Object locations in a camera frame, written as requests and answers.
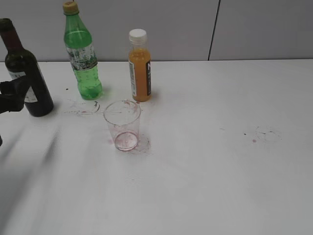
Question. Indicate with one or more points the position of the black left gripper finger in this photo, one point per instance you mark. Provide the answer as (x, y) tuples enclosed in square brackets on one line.
[(13, 93)]

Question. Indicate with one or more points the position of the transparent plastic cup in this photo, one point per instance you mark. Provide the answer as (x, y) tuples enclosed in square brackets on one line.
[(123, 120)]

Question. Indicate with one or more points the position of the dark red wine bottle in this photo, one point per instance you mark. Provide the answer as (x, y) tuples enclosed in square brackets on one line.
[(19, 62)]

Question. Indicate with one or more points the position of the green plastic soda bottle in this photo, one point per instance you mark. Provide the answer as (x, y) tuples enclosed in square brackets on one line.
[(82, 56)]

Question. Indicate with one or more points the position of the orange juice bottle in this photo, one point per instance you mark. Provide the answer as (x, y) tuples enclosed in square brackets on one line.
[(140, 65)]

